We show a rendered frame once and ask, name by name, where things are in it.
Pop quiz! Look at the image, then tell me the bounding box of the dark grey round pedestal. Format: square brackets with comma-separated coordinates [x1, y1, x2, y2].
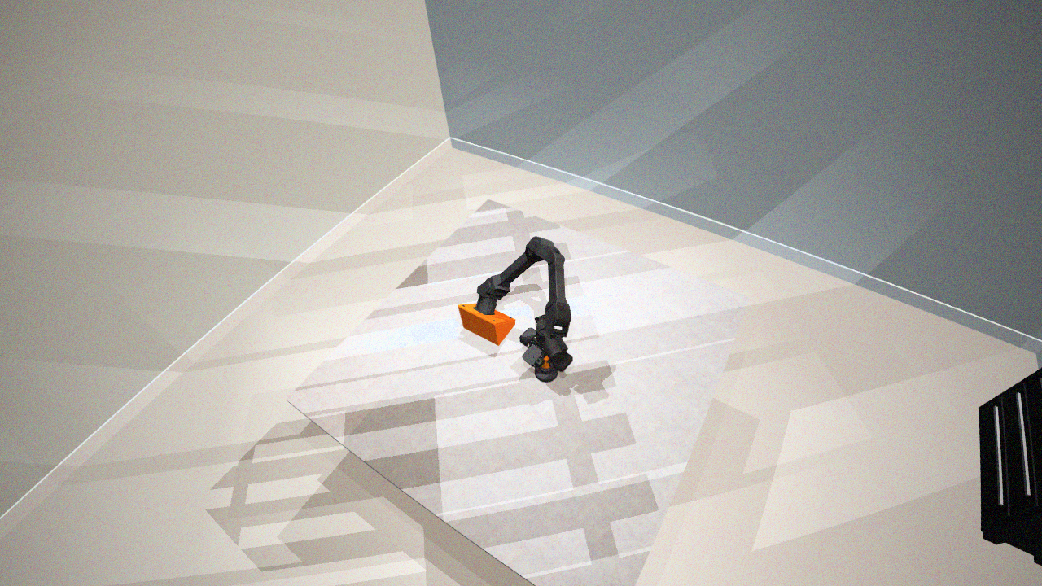
[535, 366, 559, 383]

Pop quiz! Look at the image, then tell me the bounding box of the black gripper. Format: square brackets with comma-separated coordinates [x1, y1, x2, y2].
[519, 327, 573, 372]

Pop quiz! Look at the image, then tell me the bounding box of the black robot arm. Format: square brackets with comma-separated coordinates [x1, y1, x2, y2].
[473, 236, 571, 369]

